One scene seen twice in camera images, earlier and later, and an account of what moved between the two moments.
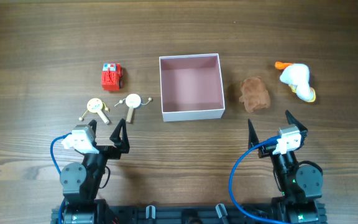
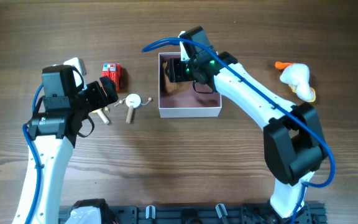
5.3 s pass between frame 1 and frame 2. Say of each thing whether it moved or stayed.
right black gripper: moved
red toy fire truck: stayed
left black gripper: moved
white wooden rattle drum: stayed
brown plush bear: moved
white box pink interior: stayed
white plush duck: stayed
